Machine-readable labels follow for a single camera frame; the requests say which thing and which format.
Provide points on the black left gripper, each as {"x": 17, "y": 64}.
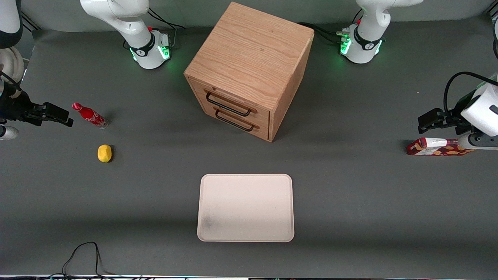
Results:
{"x": 458, "y": 117}

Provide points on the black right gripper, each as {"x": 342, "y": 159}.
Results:
{"x": 15, "y": 108}

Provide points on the red coke bottle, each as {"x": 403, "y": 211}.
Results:
{"x": 91, "y": 116}

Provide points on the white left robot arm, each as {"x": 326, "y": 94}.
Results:
{"x": 369, "y": 23}

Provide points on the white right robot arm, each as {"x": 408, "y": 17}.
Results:
{"x": 136, "y": 27}

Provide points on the beige plastic tray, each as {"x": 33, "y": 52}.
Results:
{"x": 245, "y": 208}

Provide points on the red plaid cookie box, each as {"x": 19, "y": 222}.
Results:
{"x": 432, "y": 149}

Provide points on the yellow lemon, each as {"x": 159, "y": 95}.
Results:
{"x": 104, "y": 153}

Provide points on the wooden drawer front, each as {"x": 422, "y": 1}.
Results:
{"x": 261, "y": 132}
{"x": 260, "y": 118}

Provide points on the wooden drawer cabinet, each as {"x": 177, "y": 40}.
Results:
{"x": 253, "y": 50}

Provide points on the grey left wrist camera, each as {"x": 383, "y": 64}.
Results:
{"x": 480, "y": 142}

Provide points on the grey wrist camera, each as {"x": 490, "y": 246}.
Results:
{"x": 480, "y": 142}
{"x": 7, "y": 133}

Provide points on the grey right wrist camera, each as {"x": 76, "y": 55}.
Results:
{"x": 7, "y": 133}

